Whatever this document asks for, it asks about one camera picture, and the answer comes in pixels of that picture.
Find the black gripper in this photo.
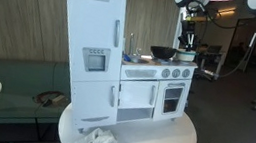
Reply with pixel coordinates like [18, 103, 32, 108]
[175, 19, 201, 54]

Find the black bowl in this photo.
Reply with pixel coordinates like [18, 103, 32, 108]
[148, 43, 178, 62]

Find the white bowl with teal stripe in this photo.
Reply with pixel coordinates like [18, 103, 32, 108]
[173, 47, 198, 65]

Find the wooden desk with white legs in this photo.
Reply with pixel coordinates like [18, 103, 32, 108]
[194, 47, 230, 83]

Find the silver toy faucet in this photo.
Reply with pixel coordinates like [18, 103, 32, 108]
[126, 31, 145, 58]

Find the blue sponge object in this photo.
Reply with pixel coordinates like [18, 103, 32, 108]
[122, 53, 133, 64]

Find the white toy play kitchen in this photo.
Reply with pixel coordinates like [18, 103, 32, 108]
[42, 0, 209, 143]

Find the round white table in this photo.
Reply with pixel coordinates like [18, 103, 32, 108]
[55, 94, 202, 143]

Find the small tan box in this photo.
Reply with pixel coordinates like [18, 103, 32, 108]
[51, 93, 69, 107]

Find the tan wrist camera mount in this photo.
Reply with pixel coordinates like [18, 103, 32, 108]
[181, 14, 199, 24]

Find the black hanging robot cable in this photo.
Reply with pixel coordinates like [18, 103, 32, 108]
[197, 5, 256, 83]

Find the brown coiled strap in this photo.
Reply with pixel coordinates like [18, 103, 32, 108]
[30, 87, 65, 110]

